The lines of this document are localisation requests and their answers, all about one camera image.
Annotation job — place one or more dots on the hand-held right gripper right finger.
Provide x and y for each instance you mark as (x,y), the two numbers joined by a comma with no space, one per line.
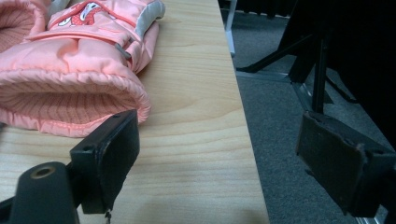
(336,161)

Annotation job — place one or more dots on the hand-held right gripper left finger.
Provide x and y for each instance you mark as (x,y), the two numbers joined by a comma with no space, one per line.
(109,155)

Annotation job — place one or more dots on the pink glove with cartoon print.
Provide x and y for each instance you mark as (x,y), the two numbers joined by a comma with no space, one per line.
(77,62)

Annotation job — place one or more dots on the black stand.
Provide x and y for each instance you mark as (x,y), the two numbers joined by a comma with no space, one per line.
(319,62)

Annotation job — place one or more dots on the metal floor rail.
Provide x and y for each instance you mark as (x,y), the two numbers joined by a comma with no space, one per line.
(264,75)

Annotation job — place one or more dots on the white table frame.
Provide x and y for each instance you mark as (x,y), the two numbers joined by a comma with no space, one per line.
(231,34)

